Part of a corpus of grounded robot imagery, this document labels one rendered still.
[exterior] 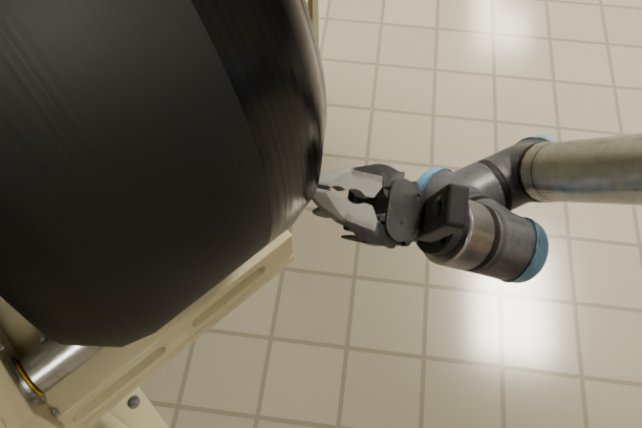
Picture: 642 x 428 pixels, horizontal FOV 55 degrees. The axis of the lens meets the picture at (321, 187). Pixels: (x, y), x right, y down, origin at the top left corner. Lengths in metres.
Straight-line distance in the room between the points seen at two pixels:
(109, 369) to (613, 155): 0.64
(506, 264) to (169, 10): 0.57
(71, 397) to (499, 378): 1.16
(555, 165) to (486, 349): 0.91
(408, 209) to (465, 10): 1.76
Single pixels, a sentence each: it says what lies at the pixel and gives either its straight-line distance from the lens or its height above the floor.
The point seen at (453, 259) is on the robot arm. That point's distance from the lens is 0.77.
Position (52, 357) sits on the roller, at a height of 0.92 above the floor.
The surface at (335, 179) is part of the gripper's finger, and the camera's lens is 0.65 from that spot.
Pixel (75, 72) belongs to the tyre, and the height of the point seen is 1.33.
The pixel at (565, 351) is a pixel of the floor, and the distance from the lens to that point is 1.77.
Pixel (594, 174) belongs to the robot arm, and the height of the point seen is 0.96.
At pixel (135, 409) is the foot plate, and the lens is 1.67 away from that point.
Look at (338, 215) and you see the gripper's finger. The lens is 0.65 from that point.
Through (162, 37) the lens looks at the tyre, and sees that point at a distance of 0.38.
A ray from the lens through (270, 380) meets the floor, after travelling 1.64.
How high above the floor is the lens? 1.58
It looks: 58 degrees down
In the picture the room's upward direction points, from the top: straight up
